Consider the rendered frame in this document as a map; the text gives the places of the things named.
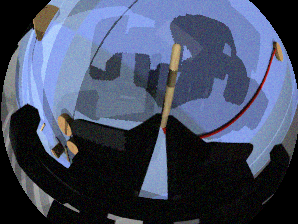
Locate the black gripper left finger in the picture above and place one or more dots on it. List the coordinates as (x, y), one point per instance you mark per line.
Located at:
(133, 147)

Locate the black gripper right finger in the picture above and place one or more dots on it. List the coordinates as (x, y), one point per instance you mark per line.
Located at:
(188, 156)

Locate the red string with wooden stick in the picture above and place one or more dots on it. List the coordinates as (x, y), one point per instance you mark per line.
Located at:
(171, 84)

